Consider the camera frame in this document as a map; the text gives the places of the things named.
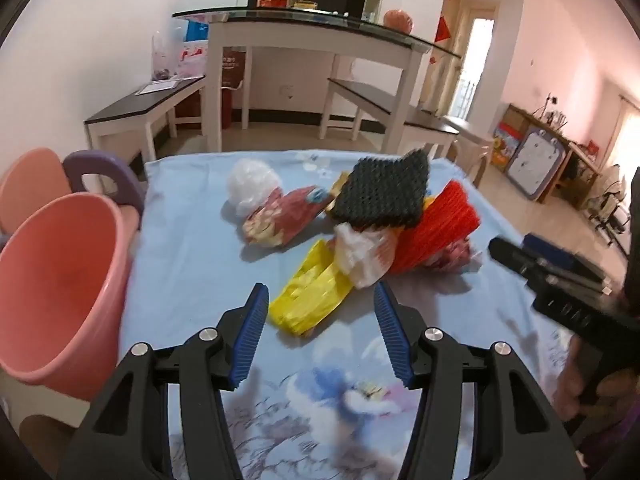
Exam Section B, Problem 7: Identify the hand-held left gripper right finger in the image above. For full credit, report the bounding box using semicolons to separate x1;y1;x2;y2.
372;280;586;480

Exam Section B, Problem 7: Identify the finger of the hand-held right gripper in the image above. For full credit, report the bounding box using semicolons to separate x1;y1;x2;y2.
487;236;556;286
522;232;613;293

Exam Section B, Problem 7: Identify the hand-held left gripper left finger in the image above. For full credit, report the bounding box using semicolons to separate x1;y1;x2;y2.
56;282;271;480

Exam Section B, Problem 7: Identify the yellow plastic bag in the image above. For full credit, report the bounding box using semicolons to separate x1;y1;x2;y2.
268;239;353;337

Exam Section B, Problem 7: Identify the clear plastic bag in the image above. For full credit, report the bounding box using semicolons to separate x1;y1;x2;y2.
334;222;398;290

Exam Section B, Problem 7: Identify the red floral snack packet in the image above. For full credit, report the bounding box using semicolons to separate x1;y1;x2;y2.
241;185;336;250

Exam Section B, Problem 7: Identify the pink plastic bucket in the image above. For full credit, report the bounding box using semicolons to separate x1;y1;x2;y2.
0;192;133;401

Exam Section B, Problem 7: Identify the person's right forearm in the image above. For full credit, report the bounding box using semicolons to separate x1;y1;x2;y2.
575;410;640;480

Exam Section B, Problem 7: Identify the person's right hand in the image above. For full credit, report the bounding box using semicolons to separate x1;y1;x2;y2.
555;337;640;421

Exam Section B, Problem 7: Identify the crumpled floral wrapper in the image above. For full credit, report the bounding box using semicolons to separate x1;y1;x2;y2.
425;237;483;276

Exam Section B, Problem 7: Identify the red foam mesh sleeve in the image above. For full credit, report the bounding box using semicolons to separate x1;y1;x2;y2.
387;180;482;275

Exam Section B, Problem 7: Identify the wooden low cabinet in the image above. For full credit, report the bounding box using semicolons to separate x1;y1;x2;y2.
500;105;603;208

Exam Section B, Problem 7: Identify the children's drawing board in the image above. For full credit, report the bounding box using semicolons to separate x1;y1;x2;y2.
505;127;568;201

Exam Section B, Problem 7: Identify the colourful toy box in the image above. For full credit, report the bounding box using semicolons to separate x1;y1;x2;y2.
492;127;526;166

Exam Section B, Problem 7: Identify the beige plastic chair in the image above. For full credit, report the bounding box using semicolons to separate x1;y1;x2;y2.
442;116;493;188

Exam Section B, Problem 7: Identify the floral light blue tablecloth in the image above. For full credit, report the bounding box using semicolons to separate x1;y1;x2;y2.
117;149;591;480

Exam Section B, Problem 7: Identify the black foam mesh pad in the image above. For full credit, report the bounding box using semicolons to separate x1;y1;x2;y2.
327;149;432;229

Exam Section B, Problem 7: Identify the white crumpled plastic bag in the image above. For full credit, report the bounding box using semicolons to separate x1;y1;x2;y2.
226;158;283;218

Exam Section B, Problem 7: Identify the balcony door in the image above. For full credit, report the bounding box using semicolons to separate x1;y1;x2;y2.
452;7;496;121

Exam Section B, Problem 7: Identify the dark-top white bench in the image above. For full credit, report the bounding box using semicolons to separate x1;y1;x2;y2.
84;76;208;166
320;78;460;158

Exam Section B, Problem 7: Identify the person's brown trouser leg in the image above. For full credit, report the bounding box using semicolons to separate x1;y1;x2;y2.
19;414;78;461

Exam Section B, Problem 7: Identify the orange salt lamp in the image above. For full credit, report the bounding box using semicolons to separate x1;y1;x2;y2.
384;8;413;33

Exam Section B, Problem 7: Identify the pink and purple child chair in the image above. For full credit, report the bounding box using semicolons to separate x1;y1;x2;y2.
0;147;148;251

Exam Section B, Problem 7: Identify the dark red carton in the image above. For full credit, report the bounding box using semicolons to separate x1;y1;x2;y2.
220;46;249;90

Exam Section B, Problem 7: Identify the white red-printed plastic bag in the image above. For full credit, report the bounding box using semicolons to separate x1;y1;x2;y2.
172;40;208;78

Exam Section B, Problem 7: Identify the clear plastic jar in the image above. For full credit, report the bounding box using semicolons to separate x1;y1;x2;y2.
151;30;176;81

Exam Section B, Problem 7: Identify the white glass-top table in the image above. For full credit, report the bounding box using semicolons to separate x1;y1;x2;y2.
172;6;462;153

